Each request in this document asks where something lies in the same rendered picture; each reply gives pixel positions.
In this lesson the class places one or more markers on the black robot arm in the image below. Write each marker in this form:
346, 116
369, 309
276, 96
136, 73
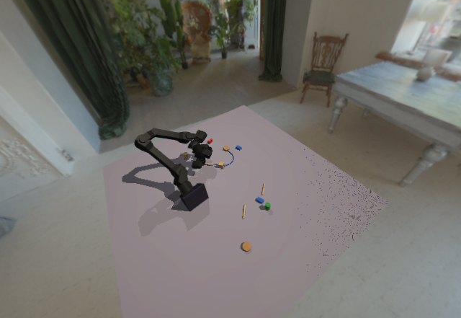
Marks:
143, 142

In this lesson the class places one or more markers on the tan round disc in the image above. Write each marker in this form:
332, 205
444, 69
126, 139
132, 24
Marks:
246, 246

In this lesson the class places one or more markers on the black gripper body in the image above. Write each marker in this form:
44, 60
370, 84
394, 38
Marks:
198, 163

